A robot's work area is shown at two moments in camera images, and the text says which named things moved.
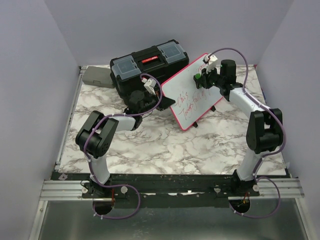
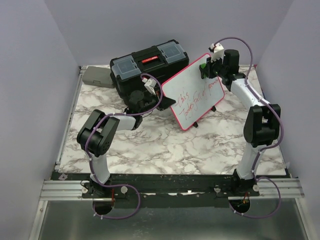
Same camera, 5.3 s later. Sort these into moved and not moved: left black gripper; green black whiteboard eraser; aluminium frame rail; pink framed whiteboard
Moved: green black whiteboard eraser
Not moved: left black gripper; pink framed whiteboard; aluminium frame rail
